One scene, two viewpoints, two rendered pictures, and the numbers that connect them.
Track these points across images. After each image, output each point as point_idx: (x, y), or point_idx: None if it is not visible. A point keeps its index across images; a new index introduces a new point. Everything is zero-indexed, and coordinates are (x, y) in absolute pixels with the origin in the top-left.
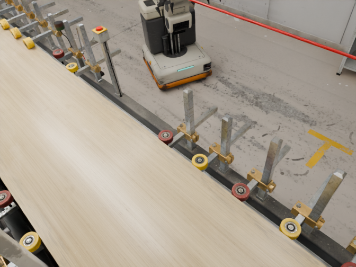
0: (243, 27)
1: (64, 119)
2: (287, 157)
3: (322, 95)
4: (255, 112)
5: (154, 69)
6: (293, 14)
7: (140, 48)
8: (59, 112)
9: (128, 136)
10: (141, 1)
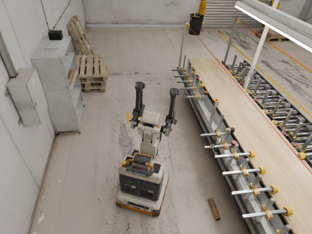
0: (54, 202)
1: (235, 109)
2: None
3: (101, 130)
4: (136, 140)
5: (167, 176)
6: (41, 161)
7: None
8: (237, 112)
9: (216, 96)
10: (159, 173)
